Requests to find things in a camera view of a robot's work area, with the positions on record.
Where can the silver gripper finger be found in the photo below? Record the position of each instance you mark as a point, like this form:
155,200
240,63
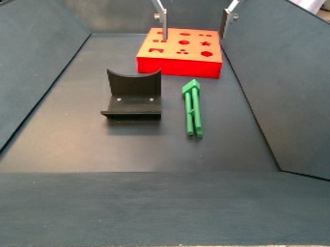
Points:
161,15
229,17

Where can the green three prong object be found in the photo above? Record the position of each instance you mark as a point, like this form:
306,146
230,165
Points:
192,95

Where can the red block with shaped holes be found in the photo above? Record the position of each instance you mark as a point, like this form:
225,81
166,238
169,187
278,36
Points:
190,53

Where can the black curved fixture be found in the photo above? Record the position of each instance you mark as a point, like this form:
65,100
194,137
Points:
135,96

